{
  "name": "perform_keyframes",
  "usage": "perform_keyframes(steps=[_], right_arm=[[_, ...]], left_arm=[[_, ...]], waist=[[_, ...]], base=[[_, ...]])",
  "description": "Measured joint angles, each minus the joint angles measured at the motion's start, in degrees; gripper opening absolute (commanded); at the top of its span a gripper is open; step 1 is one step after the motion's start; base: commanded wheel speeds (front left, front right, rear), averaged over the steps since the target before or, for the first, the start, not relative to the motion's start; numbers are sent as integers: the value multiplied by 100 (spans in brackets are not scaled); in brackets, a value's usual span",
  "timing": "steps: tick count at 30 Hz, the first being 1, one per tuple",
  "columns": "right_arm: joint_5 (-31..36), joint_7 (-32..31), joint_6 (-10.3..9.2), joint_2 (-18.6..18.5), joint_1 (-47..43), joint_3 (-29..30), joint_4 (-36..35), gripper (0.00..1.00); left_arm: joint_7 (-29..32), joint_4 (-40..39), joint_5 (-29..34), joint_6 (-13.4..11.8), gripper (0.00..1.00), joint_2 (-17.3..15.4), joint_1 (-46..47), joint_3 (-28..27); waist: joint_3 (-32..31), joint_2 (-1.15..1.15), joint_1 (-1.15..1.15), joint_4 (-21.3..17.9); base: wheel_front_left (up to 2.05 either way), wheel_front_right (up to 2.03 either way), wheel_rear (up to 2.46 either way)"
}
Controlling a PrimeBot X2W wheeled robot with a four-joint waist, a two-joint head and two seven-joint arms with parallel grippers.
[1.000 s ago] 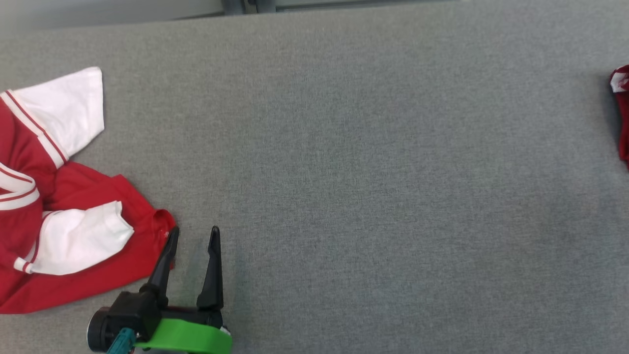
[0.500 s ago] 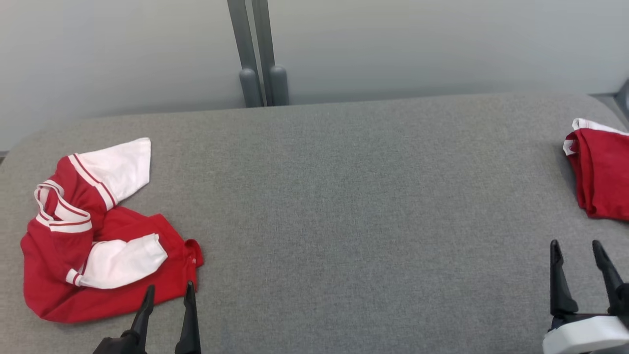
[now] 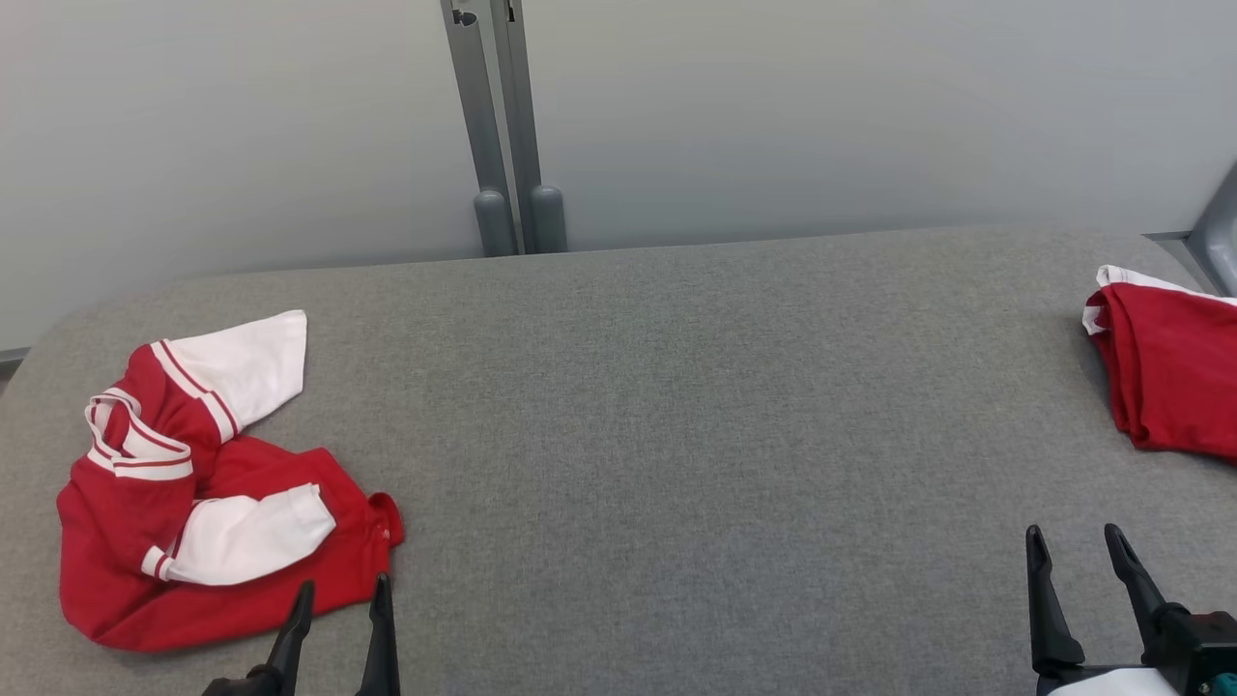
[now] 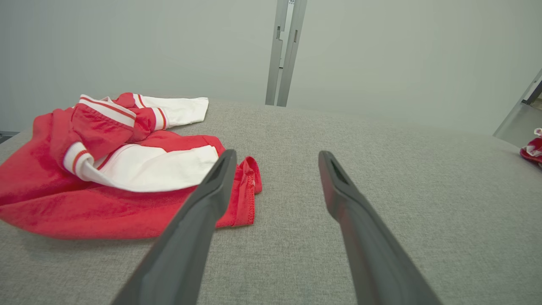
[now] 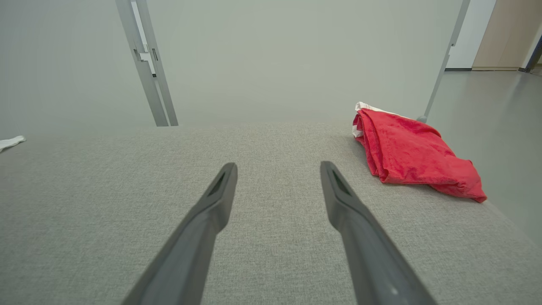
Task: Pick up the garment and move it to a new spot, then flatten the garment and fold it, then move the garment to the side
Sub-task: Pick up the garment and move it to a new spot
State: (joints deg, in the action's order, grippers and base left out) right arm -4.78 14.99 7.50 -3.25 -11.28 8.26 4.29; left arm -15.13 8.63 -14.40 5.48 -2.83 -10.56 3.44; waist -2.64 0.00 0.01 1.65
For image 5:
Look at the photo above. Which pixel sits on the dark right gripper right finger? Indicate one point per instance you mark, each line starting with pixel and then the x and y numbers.
pixel 368 262

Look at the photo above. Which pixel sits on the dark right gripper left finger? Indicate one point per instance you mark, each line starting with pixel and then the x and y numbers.
pixel 190 254

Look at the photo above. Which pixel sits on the red shorts with white stripes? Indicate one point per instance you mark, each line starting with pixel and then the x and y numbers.
pixel 410 152

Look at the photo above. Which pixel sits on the white cloth strip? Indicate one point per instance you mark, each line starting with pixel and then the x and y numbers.
pixel 10 142

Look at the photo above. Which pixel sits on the beige door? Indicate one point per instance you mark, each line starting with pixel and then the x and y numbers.
pixel 504 34

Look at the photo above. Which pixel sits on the grey frame leg with caster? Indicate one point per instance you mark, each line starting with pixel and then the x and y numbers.
pixel 444 59

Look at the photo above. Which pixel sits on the white door frame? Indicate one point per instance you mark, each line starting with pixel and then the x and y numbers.
pixel 470 42

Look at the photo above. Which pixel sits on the dark blue post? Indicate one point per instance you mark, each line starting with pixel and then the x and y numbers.
pixel 534 55

